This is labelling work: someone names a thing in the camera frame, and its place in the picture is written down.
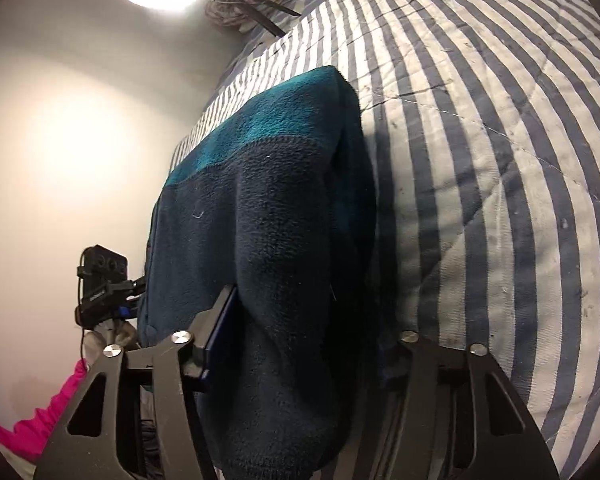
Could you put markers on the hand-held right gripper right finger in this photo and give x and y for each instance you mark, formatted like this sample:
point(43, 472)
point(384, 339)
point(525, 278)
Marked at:
point(415, 360)

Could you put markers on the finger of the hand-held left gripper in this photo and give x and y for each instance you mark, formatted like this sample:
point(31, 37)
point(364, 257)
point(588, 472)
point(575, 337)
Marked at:
point(139, 286)

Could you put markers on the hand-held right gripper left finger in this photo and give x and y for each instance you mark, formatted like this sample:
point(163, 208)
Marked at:
point(220, 330)

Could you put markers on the teal plaid fleece garment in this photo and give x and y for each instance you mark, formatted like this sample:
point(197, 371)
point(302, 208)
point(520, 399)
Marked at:
point(280, 210)

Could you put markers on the person's left forearm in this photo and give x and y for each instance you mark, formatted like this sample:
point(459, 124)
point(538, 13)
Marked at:
point(45, 415)

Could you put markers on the person's left hand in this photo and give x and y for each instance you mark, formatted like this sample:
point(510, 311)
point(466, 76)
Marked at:
point(122, 335)

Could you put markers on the blue white striped blanket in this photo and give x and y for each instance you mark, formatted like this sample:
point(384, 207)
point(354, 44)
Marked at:
point(480, 160)

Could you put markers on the black tripod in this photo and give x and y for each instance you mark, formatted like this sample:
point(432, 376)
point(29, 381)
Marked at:
point(267, 25)

